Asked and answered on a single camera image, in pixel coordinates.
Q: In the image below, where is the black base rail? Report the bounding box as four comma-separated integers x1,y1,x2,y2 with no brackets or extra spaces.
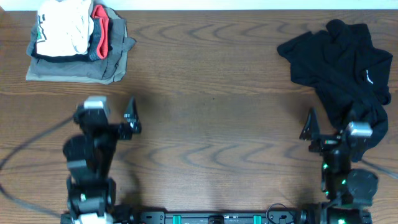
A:
60,210,373,224

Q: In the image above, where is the red and black folded garment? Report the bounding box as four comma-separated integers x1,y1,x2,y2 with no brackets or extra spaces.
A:
30,4,109,63

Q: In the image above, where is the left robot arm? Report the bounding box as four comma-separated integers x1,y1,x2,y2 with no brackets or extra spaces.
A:
60,96,142,224

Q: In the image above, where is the black t-shirt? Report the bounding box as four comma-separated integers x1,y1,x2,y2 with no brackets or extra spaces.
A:
277,19,393,162

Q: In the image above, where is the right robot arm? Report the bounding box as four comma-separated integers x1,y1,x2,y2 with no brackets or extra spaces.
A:
296,108,379,224

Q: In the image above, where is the grey folded garment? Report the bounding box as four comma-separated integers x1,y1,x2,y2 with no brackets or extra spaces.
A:
25,14,137,81

